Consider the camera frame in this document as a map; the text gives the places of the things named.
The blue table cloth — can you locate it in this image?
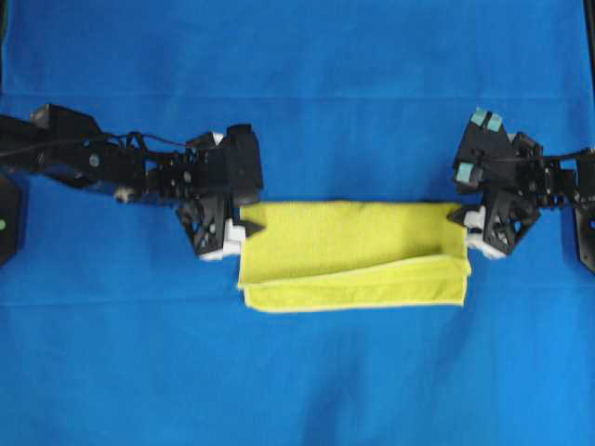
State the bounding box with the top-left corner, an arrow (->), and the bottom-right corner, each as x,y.
1,1 -> 594,445

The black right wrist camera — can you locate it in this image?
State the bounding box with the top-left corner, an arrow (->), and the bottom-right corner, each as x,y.
453,108 -> 514,194

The yellow-green towel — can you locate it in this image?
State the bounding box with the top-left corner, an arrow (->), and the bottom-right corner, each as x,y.
238,201 -> 471,313

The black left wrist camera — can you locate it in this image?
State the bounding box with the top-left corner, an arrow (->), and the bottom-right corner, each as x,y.
227,124 -> 264,207

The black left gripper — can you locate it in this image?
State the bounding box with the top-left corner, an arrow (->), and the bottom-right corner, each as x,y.
174,132 -> 265,261

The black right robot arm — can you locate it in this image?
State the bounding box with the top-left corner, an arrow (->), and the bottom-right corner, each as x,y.
448,131 -> 594,259

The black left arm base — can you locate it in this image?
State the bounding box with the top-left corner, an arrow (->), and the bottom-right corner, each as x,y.
0,174 -> 22,266

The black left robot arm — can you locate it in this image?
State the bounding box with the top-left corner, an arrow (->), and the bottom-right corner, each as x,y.
1,104 -> 265,260

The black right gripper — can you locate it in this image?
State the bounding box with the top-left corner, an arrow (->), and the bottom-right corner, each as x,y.
447,133 -> 542,258

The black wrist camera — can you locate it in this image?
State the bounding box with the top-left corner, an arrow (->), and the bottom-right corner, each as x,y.
453,108 -> 514,194
227,124 -> 264,207

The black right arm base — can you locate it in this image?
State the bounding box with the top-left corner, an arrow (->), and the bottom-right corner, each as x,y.
575,206 -> 595,273

